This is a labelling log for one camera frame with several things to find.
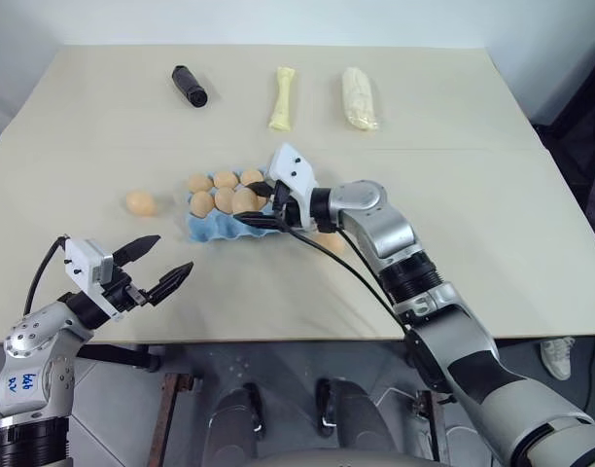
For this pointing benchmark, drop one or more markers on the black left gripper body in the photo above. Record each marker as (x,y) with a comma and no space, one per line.
(125,292)

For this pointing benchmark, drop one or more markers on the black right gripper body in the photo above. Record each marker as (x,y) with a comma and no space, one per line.
(281,202)

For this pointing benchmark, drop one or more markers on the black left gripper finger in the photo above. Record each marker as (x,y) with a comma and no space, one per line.
(171,281)
(137,249)

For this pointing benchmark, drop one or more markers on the brown egg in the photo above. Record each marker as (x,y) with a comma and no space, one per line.
(244,200)
(225,178)
(141,203)
(200,182)
(201,204)
(223,198)
(251,175)

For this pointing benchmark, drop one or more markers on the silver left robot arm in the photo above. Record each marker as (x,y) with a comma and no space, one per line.
(32,360)

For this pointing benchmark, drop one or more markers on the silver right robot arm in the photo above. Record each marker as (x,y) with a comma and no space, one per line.
(375,228)

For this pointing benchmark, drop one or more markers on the blue egg carton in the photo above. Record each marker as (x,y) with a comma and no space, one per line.
(220,229)

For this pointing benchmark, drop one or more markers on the pale yellow bone-shaped toy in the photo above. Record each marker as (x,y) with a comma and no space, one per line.
(282,99)

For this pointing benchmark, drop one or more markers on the black cylindrical roll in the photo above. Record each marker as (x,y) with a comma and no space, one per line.
(189,86)

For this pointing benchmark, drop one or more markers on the cream corn cob in wrapper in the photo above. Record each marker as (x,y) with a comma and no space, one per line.
(359,99)

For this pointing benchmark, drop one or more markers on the rusty metal bar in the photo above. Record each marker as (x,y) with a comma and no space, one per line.
(432,428)
(166,418)

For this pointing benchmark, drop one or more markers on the dark rounded shape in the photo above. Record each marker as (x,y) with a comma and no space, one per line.
(351,423)
(236,428)

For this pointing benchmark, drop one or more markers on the black fabric object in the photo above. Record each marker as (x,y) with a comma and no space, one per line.
(577,107)

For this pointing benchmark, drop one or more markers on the white sneaker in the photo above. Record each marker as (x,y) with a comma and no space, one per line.
(556,357)

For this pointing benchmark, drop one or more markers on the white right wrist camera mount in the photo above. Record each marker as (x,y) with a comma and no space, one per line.
(295,172)

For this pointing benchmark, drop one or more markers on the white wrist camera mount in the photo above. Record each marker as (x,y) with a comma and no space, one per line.
(83,262)
(295,172)

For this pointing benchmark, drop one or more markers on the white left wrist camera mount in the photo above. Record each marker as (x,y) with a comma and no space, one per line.
(83,262)

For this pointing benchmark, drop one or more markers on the black table frame tube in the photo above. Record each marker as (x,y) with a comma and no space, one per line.
(117,358)

